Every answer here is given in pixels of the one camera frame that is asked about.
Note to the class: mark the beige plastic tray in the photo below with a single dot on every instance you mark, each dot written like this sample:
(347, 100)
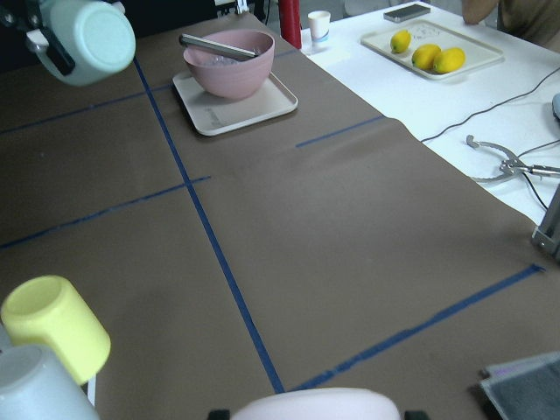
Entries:
(212, 115)

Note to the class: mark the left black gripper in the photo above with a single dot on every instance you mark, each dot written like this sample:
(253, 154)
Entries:
(26, 15)

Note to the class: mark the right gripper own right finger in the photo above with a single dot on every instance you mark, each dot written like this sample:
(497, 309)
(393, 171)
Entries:
(414, 415)

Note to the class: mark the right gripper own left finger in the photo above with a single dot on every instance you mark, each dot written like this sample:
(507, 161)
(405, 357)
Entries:
(219, 414)

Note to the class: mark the person in peach shirt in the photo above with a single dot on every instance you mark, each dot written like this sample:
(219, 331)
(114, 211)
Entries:
(534, 21)

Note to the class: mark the aluminium frame post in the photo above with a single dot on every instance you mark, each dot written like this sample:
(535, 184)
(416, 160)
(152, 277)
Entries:
(546, 236)

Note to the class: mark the grey folded cloth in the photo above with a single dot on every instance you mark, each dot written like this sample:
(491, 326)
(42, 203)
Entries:
(524, 389)

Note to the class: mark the pink cup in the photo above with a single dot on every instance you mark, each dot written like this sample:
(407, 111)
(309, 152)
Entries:
(321, 403)

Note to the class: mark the red bottle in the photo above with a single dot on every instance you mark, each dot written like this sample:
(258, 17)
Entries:
(289, 18)

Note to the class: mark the grey cup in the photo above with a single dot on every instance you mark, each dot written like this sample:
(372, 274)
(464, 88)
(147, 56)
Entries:
(35, 385)

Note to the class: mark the smartphone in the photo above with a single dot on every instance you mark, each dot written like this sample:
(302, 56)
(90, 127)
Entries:
(406, 13)

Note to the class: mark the yellow cup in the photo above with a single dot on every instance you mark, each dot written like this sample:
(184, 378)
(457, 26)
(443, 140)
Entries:
(48, 310)

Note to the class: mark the metal tongs in bowl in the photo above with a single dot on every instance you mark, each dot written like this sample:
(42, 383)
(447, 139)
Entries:
(217, 47)

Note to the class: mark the beige tray with lemons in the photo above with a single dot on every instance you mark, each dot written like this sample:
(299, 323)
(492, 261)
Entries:
(422, 31)

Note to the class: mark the white paper cup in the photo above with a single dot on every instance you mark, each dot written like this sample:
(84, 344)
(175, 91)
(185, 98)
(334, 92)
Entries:
(319, 23)

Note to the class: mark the metal jar opener tool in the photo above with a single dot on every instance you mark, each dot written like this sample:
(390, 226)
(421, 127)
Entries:
(512, 165)

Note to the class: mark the pink ribbed bowl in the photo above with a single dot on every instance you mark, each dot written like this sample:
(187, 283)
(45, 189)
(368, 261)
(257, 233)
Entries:
(224, 74)

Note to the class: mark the mint green cup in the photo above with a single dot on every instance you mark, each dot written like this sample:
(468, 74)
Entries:
(97, 36)

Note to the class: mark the lemon on tray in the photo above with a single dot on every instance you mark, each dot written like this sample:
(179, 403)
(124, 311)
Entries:
(449, 60)
(400, 41)
(423, 57)

